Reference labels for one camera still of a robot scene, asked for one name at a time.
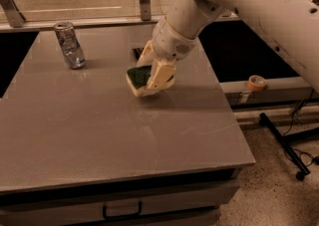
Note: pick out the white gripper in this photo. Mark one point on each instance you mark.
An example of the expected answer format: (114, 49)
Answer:
(169, 44)

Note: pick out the green and yellow sponge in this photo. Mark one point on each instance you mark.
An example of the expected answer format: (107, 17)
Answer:
(137, 79)

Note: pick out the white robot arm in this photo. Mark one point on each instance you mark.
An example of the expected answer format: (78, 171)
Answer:
(290, 26)

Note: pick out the silver redbull can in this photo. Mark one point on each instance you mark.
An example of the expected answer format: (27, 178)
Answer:
(71, 49)

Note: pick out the orange tape roll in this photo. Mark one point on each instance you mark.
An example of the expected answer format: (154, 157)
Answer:
(256, 83)

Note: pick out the grey table drawer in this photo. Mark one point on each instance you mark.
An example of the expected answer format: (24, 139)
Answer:
(184, 205)

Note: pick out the black stand leg with wheel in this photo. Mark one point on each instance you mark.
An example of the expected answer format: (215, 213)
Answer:
(286, 139)

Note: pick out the grey metal rail ledge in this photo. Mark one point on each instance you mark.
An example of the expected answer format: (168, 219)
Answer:
(277, 91)

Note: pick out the left metal glass bracket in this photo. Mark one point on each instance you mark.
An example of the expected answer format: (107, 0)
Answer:
(14, 17)

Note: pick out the black drawer handle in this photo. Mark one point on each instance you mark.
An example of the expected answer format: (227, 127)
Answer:
(122, 210)

